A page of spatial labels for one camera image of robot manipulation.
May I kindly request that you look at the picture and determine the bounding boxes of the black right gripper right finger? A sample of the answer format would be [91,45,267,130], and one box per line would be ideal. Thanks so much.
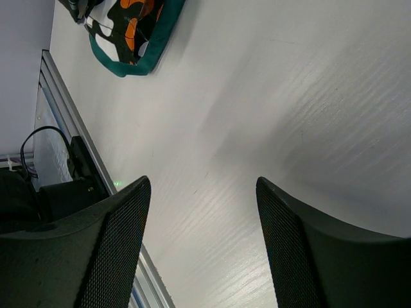
[256,177,410,307]

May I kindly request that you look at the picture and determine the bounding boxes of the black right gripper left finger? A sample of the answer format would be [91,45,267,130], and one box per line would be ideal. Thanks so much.
[1,176,151,307]

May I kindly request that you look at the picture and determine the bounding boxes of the orange black patterned shorts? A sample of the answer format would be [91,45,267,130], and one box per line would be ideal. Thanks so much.
[60,0,164,65]

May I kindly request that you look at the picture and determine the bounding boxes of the dark green shorts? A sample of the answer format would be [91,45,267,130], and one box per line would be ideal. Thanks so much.
[89,0,185,77]

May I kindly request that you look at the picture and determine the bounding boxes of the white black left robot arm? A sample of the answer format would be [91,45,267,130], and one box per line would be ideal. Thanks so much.
[1,169,107,234]

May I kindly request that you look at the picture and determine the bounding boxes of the aluminium mounting rail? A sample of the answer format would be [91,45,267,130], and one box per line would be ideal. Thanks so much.
[39,50,175,308]

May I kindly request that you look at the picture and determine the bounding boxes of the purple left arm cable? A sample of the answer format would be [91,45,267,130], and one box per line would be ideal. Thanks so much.
[0,155,38,180]

